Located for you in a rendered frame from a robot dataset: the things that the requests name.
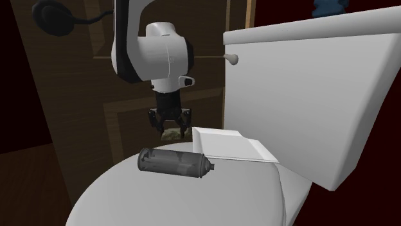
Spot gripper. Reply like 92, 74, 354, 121
147, 91, 193, 139

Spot green brown mottled block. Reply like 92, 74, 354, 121
161, 126, 193, 141

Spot grey spray can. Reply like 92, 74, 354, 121
137, 147, 216, 179

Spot white square tray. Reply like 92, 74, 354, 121
191, 126, 280, 164

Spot white toilet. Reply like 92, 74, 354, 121
65, 5, 401, 226

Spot brown wooden door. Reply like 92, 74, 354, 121
9, 0, 256, 208

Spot blue figure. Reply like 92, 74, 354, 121
311, 0, 350, 19

